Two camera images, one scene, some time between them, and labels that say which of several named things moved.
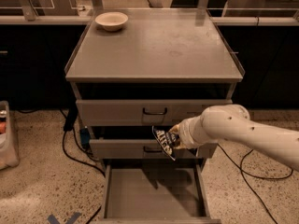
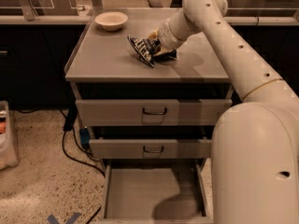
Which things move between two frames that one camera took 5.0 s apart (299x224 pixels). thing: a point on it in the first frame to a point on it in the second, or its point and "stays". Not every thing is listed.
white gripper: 187,135 to 164,35
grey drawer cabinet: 134,69 stays
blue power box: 85,137 stays
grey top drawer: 141,112 stays
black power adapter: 71,118 stays
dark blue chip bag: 166,140 to 146,49
